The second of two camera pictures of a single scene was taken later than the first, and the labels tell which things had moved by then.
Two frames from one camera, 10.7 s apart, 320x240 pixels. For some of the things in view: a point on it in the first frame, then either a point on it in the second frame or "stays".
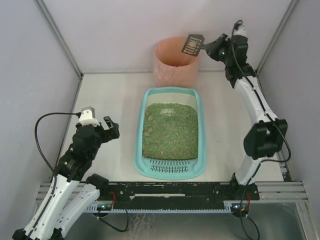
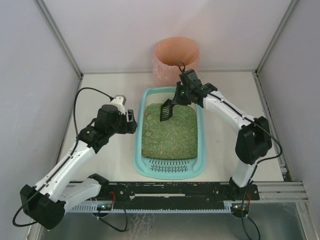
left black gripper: [107, 131] to [129, 122]
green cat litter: [170, 131] stays
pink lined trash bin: [173, 68] stays
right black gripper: [214, 47] to [178, 96]
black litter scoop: [194, 43] to [166, 111]
